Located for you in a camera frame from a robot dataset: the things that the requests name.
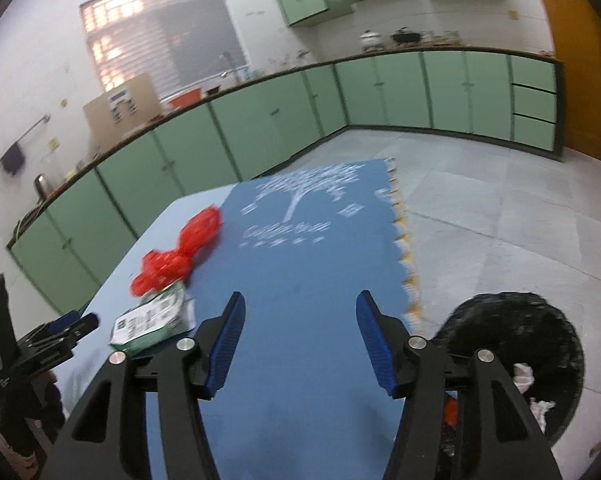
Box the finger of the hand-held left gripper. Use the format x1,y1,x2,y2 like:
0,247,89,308
43,311,81,333
50,314,100,348

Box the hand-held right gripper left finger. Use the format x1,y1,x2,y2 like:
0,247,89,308
38,291,247,480

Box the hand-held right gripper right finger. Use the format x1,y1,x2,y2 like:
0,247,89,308
355,290,564,480

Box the green and white packet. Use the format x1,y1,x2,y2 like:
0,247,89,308
109,282,197,356

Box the trash bin with black bag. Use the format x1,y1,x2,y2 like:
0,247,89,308
438,291,585,448

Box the person's pink clothing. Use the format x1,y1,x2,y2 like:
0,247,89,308
0,405,41,480

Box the red plastic wrapper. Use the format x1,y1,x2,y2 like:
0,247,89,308
130,204,224,297

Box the blue table mat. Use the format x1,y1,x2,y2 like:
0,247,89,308
143,157,424,480

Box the white tissue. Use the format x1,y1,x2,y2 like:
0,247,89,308
511,362,535,393

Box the dark towel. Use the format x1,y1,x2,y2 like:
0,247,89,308
0,142,25,176

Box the cardboard box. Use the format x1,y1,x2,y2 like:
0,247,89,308
83,73,160,143

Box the red basin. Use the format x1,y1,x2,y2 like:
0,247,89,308
169,89,202,109

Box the green lower kitchen cabinets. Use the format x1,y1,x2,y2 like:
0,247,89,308
6,46,565,316

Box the metal faucet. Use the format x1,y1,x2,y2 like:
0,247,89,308
219,51,241,83

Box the window with blind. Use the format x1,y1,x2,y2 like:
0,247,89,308
79,0,251,103

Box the row of glass jars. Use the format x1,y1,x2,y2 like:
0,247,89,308
423,30,461,46

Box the orange door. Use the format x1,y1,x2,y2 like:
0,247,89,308
525,0,601,171

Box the metal towel rail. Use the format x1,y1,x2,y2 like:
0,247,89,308
0,114,51,161

